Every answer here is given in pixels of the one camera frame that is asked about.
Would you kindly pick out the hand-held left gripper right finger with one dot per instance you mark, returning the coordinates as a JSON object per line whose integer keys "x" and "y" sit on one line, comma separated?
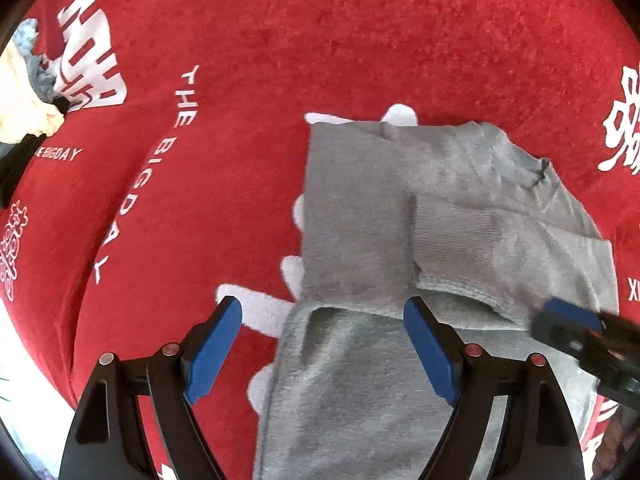
{"x": 431, "y": 347}

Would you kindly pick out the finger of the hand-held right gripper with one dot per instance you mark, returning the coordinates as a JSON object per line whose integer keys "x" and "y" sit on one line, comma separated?
{"x": 570, "y": 317}

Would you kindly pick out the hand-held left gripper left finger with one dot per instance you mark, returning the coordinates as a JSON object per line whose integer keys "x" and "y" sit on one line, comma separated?
{"x": 214, "y": 347}

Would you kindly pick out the grey knit sweater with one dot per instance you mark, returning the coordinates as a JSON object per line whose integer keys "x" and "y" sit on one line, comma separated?
{"x": 360, "y": 240}

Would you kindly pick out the black cloth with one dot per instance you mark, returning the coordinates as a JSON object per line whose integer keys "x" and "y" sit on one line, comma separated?
{"x": 20, "y": 160}

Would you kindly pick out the red printed blanket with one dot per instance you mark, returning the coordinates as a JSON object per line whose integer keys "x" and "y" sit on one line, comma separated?
{"x": 300, "y": 50}

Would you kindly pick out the cream cloth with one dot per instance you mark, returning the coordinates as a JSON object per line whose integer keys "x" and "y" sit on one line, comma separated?
{"x": 22, "y": 95}

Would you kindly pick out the blue-grey fuzzy cloth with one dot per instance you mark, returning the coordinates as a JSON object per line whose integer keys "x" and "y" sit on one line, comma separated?
{"x": 35, "y": 45}

